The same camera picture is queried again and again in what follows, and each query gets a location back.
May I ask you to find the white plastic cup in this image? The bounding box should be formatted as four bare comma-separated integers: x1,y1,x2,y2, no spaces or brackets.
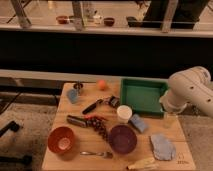
117,105,132,123

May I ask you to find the red chili pepper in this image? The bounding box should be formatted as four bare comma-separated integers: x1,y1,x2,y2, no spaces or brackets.
84,115,107,121

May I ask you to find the dark red background bowl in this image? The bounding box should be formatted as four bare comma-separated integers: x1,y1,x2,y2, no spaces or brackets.
104,17,115,27

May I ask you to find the metal fork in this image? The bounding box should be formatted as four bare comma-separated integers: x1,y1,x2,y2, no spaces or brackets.
80,151,113,158

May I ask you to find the blue sponge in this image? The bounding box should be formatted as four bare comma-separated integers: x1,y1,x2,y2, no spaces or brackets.
129,114,148,133

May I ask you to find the blue cloth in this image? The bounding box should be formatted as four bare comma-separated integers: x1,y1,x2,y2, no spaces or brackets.
150,133,176,161

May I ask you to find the light blue cup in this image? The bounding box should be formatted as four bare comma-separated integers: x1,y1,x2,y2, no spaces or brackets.
67,89,78,104

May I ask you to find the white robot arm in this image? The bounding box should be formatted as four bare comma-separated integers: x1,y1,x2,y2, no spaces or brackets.
159,66,213,118

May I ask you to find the white background mug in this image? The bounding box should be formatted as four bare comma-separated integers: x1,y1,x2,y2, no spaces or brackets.
93,14,102,24

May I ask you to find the black floor stand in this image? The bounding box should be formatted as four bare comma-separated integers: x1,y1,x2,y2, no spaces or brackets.
0,121,20,137

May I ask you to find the green plastic tray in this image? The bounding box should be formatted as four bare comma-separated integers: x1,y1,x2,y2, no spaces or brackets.
120,78,168,118

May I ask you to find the bunch of dark grapes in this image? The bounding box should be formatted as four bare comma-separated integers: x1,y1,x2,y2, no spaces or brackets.
92,118,108,141

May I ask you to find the orange ball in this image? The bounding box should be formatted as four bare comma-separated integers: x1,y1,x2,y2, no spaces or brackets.
97,80,107,90

